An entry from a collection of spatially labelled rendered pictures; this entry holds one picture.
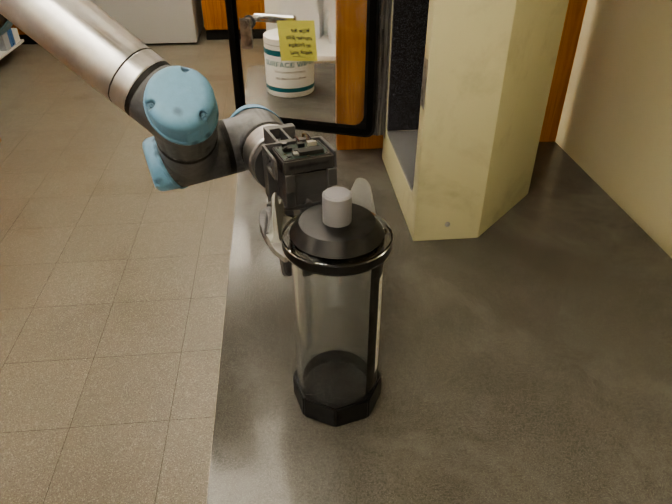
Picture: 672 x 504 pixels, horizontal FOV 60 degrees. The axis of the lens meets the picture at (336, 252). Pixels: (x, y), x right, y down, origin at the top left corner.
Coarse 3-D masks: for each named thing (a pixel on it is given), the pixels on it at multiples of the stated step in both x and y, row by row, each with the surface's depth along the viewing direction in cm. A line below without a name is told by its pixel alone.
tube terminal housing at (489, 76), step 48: (432, 0) 76; (480, 0) 76; (528, 0) 79; (432, 48) 78; (480, 48) 79; (528, 48) 85; (432, 96) 82; (480, 96) 83; (528, 96) 92; (384, 144) 118; (432, 144) 87; (480, 144) 87; (528, 144) 100; (432, 192) 91; (480, 192) 92
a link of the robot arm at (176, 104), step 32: (0, 0) 63; (32, 0) 62; (64, 0) 63; (32, 32) 64; (64, 32) 62; (96, 32) 63; (128, 32) 65; (64, 64) 66; (96, 64) 63; (128, 64) 63; (160, 64) 64; (128, 96) 63; (160, 96) 61; (192, 96) 61; (160, 128) 62; (192, 128) 62; (192, 160) 70
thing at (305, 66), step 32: (256, 0) 110; (288, 0) 108; (320, 0) 107; (352, 0) 105; (256, 32) 113; (288, 32) 112; (320, 32) 110; (352, 32) 108; (256, 64) 117; (288, 64) 115; (320, 64) 113; (352, 64) 111; (256, 96) 121; (288, 96) 119; (320, 96) 117; (352, 96) 115
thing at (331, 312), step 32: (288, 224) 58; (384, 224) 58; (320, 288) 55; (352, 288) 55; (320, 320) 57; (352, 320) 57; (320, 352) 60; (352, 352) 59; (320, 384) 62; (352, 384) 62
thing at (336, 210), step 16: (336, 192) 54; (320, 208) 57; (336, 208) 53; (352, 208) 57; (304, 224) 55; (320, 224) 55; (336, 224) 54; (352, 224) 55; (368, 224) 55; (304, 240) 54; (320, 240) 53; (336, 240) 53; (352, 240) 53; (368, 240) 54; (320, 256) 53; (336, 256) 53; (352, 256) 53
